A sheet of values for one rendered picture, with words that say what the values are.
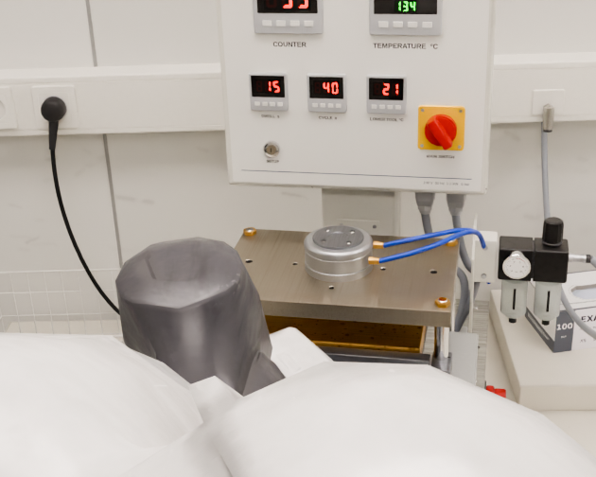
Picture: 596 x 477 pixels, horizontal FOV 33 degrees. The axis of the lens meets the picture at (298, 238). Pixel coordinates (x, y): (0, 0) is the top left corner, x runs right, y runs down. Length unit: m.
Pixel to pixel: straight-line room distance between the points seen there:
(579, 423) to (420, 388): 1.38
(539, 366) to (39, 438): 1.39
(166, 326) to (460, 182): 0.74
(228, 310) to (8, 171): 1.24
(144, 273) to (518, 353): 1.10
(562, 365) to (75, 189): 0.85
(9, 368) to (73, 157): 1.50
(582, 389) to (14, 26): 1.04
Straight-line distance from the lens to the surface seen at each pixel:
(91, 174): 1.73
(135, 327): 0.57
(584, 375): 1.57
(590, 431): 1.53
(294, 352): 0.70
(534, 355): 1.60
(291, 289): 1.12
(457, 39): 1.18
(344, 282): 1.13
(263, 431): 0.17
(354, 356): 1.10
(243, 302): 0.57
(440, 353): 1.11
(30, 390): 0.23
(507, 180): 1.72
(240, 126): 1.26
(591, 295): 1.65
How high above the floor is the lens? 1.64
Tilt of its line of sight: 26 degrees down
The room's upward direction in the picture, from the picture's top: 2 degrees counter-clockwise
